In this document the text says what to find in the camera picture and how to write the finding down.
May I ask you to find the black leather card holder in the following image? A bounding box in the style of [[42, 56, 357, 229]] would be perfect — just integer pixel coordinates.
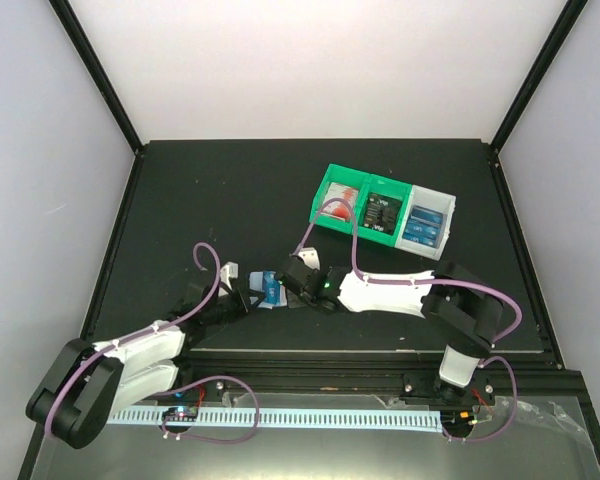
[[248, 270, 304, 309]]

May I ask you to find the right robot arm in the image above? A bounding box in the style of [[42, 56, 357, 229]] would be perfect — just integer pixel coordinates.
[[275, 255, 504, 405]]

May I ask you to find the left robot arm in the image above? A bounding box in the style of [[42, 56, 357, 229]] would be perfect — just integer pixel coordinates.
[[25, 282, 261, 449]]

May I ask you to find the red white card stack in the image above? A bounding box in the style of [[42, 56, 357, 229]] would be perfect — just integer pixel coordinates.
[[323, 182, 359, 221]]

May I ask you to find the black vip card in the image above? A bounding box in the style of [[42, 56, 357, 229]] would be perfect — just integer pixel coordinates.
[[362, 193, 402, 235]]

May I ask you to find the green bin left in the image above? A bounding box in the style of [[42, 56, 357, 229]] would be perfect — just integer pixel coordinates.
[[309, 164, 370, 234]]

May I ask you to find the green bin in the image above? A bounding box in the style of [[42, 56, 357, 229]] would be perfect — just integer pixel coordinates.
[[309, 164, 370, 234], [356, 174, 412, 247]]

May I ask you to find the green bin middle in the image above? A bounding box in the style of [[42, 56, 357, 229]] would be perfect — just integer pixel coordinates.
[[356, 174, 412, 247]]

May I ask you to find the left circuit board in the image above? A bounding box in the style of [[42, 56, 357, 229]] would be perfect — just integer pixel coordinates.
[[162, 406, 199, 425]]

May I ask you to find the circuit board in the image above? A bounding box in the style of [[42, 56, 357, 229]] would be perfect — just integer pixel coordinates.
[[441, 406, 493, 432], [162, 406, 199, 425]]

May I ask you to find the white bin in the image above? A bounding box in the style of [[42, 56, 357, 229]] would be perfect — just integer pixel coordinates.
[[394, 185, 456, 260]]

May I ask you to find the right circuit board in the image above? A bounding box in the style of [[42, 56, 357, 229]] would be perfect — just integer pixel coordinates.
[[441, 406, 493, 432]]

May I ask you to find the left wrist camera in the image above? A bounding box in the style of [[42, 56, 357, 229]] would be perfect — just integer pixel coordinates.
[[218, 262, 239, 297]]

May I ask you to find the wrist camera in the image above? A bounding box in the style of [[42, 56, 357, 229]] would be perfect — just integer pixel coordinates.
[[298, 247, 320, 270], [218, 262, 239, 297]]

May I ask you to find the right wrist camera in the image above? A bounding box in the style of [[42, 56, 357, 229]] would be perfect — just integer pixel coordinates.
[[298, 247, 320, 270]]

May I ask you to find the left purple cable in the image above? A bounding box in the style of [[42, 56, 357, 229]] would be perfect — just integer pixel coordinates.
[[43, 243, 259, 444]]

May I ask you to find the purple cable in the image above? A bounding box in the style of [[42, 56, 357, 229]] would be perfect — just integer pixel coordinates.
[[43, 243, 259, 444], [294, 198, 524, 445]]

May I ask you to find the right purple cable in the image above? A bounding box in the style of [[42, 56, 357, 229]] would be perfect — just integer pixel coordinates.
[[294, 198, 524, 445]]

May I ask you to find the white slotted cable duct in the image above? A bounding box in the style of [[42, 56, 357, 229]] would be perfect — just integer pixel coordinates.
[[107, 405, 442, 433]]

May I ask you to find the black aluminium frame rail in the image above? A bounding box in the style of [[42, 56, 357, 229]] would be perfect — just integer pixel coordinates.
[[54, 349, 586, 401]]

